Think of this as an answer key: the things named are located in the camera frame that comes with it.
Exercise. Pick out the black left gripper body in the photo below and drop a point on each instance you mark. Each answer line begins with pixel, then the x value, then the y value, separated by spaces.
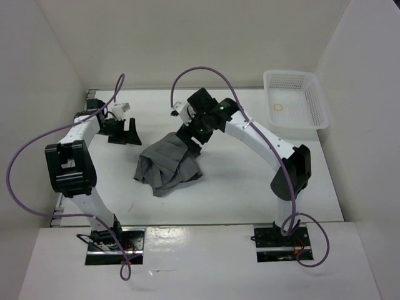
pixel 114 130

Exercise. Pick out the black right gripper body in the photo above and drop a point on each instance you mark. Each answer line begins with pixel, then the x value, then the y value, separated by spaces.
pixel 197 129

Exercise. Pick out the grey skirt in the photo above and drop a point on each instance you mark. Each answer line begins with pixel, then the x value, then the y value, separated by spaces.
pixel 166 164

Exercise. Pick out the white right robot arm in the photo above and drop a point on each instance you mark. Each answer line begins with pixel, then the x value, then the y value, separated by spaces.
pixel 201 115

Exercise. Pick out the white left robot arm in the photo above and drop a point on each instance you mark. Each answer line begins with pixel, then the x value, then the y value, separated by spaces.
pixel 71 169

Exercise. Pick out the orange rubber band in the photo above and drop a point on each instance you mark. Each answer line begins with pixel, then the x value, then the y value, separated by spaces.
pixel 278 107

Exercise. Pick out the white plastic mesh basket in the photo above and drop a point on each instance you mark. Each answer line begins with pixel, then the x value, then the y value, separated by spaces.
pixel 301 96

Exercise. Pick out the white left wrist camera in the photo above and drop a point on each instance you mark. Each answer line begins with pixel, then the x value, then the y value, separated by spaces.
pixel 119 109

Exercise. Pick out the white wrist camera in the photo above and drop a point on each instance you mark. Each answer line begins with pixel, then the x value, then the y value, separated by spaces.
pixel 119 109
pixel 184 111

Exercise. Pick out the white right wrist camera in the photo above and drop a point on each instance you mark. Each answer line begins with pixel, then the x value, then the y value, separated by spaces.
pixel 184 111

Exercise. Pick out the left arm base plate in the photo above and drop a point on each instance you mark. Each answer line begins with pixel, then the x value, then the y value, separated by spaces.
pixel 101 253

